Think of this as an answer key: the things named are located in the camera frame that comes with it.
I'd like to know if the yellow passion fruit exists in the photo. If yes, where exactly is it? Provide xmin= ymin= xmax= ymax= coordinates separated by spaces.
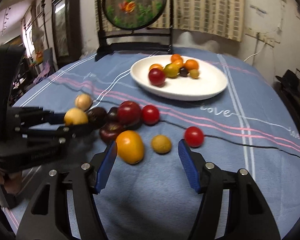
xmin=64 ymin=108 xmax=89 ymax=126

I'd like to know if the dark purple plum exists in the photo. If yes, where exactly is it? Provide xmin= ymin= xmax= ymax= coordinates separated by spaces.
xmin=99 ymin=122 xmax=125 ymax=145
xmin=86 ymin=107 xmax=107 ymax=129

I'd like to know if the yellow orange mango fruit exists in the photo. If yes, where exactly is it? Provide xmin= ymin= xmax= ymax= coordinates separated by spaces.
xmin=115 ymin=131 xmax=145 ymax=165

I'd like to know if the beige round fruit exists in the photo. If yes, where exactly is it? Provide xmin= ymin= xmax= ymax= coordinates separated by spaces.
xmin=75 ymin=94 xmax=93 ymax=111

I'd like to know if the large dark red plum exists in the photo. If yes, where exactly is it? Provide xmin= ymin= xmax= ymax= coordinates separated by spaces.
xmin=117 ymin=101 xmax=141 ymax=126

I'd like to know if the red cherry tomato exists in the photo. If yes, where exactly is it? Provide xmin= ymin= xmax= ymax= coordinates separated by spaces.
xmin=184 ymin=126 xmax=204 ymax=148
xmin=141 ymin=105 xmax=160 ymax=126

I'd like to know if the orange tangerine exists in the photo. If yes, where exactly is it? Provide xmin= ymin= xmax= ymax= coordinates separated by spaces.
xmin=149 ymin=63 xmax=163 ymax=71
xmin=171 ymin=54 xmax=183 ymax=63
xmin=184 ymin=59 xmax=199 ymax=71

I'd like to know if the blue striped tablecloth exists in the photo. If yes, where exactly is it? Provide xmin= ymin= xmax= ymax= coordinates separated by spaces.
xmin=17 ymin=48 xmax=300 ymax=239

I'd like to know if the dark wooden cabinet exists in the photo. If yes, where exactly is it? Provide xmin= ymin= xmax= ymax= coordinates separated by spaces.
xmin=52 ymin=0 xmax=82 ymax=68

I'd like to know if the green yellow citrus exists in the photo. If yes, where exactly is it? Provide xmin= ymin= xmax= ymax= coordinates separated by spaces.
xmin=163 ymin=63 xmax=179 ymax=79

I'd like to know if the white oval plate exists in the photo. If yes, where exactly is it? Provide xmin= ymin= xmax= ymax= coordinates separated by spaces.
xmin=130 ymin=55 xmax=228 ymax=101

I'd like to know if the small dark grape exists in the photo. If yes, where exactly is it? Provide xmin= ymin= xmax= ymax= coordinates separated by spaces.
xmin=179 ymin=67 xmax=189 ymax=77

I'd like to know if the round goldfish screen ornament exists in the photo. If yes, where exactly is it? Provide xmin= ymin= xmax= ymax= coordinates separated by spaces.
xmin=95 ymin=0 xmax=174 ymax=61

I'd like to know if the small orange kumquat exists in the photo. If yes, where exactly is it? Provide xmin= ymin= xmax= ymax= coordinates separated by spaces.
xmin=173 ymin=59 xmax=184 ymax=69

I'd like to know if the small green olive fruit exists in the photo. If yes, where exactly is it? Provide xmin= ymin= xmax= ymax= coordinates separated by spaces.
xmin=189 ymin=69 xmax=200 ymax=79

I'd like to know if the beige checked curtain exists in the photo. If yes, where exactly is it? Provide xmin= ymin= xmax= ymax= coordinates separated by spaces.
xmin=95 ymin=0 xmax=245 ymax=42

